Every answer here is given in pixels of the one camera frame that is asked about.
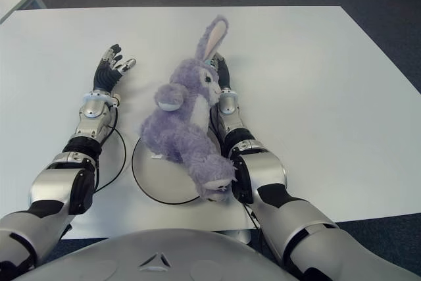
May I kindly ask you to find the white plate with black rim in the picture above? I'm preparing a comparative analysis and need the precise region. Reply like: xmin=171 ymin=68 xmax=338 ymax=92
xmin=131 ymin=126 xmax=220 ymax=205

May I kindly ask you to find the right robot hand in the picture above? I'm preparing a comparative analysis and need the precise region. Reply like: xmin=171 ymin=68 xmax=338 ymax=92
xmin=212 ymin=53 xmax=231 ymax=91

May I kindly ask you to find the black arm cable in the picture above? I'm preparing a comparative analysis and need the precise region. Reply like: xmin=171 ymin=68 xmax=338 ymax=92
xmin=93 ymin=108 xmax=128 ymax=193
xmin=241 ymin=201 xmax=262 ymax=232

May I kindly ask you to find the grey robot torso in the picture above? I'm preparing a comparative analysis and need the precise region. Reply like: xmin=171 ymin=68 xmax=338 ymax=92
xmin=12 ymin=228 xmax=303 ymax=281

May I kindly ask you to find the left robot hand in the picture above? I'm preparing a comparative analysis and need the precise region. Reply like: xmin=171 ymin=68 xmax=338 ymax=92
xmin=92 ymin=43 xmax=137 ymax=95

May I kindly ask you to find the purple plush bunny doll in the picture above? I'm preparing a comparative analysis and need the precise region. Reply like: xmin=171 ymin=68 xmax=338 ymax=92
xmin=140 ymin=14 xmax=238 ymax=202

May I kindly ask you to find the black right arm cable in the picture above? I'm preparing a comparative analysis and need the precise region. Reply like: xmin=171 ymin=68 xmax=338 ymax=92
xmin=241 ymin=201 xmax=262 ymax=232

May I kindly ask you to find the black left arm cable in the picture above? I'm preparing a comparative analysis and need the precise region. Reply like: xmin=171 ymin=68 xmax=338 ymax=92
xmin=93 ymin=108 xmax=128 ymax=193

